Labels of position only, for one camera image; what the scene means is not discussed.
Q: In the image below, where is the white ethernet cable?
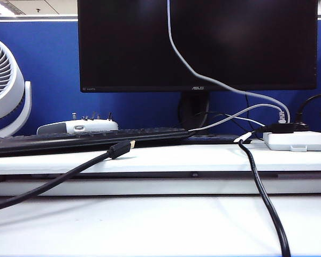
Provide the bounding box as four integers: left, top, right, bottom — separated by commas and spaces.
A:
189, 104, 287, 132

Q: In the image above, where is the blue office partition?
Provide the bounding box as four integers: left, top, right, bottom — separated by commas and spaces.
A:
0, 15, 321, 137

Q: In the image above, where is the white Type-C charging cable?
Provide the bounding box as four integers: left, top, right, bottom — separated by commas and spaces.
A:
166, 0, 291, 128

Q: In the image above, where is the white power strip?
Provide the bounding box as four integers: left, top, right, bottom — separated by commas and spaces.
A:
263, 131, 321, 153

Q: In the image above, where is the black ASUS monitor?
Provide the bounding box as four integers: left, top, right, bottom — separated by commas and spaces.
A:
77, 0, 318, 94

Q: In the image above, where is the thick black power cable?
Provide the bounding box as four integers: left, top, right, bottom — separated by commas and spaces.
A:
234, 125, 292, 257

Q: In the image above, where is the white desk fan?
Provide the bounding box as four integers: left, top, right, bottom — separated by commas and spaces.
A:
0, 35, 33, 139

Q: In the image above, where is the black keyboard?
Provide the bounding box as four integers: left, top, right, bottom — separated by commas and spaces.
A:
0, 127, 196, 158

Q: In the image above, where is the white grey handheld device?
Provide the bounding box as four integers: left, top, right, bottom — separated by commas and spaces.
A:
36, 112, 120, 135

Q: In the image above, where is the black looped cable with plug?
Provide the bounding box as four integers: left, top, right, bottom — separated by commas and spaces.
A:
295, 93, 321, 132

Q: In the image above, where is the black HDMI cable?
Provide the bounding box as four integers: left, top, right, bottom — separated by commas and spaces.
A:
0, 140, 136, 214

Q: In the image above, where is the thin black cable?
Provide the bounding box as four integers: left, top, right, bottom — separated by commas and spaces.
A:
194, 111, 246, 130
244, 92, 255, 132

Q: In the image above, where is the black plug adapter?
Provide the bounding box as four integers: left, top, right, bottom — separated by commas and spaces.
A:
270, 123, 295, 134

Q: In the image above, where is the dark blue mouse pad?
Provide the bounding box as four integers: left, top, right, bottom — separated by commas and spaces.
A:
188, 134, 243, 146

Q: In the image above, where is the black monitor stand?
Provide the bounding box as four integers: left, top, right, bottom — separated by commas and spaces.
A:
178, 91, 211, 131

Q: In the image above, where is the white desk riser shelf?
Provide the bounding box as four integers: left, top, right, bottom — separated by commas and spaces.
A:
0, 139, 321, 198

